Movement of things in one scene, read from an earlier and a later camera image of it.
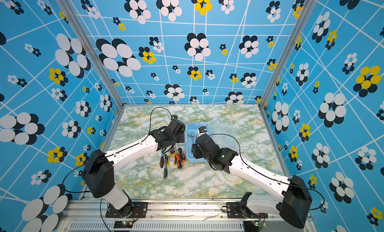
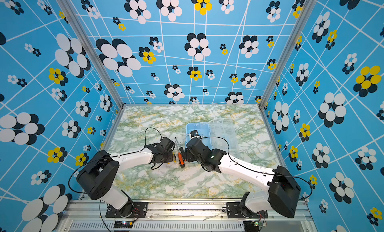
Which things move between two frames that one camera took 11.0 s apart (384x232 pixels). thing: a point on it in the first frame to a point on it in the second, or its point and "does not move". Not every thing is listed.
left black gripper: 182,134 to 171,157
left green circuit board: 123,224 does not move
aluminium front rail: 83,215 does not move
